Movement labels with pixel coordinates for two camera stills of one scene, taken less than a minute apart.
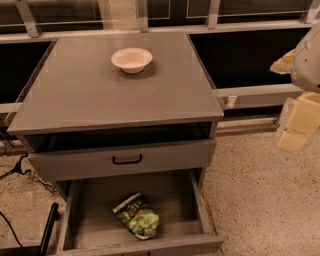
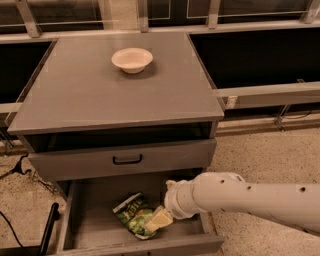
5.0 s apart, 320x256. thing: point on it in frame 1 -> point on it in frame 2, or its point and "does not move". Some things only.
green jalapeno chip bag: [140, 219] does not move
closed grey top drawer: [189, 157] does not move
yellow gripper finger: [283, 64] -> [179, 200]
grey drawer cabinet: [115, 116] does not move
